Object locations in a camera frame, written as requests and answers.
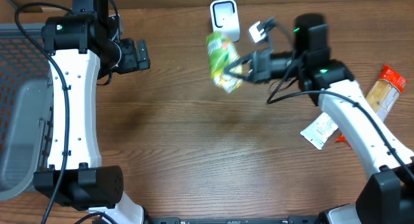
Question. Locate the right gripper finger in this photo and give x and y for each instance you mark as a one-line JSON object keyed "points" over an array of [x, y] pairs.
{"points": [[242, 76], [240, 61]]}

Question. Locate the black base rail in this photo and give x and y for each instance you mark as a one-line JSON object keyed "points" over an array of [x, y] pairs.
{"points": [[289, 220]]}

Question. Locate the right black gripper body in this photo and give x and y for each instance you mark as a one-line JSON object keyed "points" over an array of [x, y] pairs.
{"points": [[263, 65]]}

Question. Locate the white barcode scanner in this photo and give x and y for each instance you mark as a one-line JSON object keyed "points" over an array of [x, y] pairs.
{"points": [[225, 18]]}

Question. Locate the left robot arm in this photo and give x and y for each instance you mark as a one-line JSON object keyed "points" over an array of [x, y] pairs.
{"points": [[82, 47]]}

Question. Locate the green drink carton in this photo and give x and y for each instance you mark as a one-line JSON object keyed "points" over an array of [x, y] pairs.
{"points": [[221, 53]]}

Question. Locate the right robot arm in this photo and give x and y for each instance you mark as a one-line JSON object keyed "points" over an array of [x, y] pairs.
{"points": [[387, 197]]}

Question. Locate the white cream tube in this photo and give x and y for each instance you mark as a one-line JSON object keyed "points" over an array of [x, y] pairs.
{"points": [[319, 131]]}

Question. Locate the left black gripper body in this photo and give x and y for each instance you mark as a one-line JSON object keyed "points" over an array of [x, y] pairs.
{"points": [[130, 58]]}

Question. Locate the orange cracker packet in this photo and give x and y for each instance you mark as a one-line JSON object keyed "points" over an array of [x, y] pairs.
{"points": [[385, 91]]}

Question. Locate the grey plastic basket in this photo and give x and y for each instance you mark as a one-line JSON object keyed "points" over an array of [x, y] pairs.
{"points": [[26, 112]]}

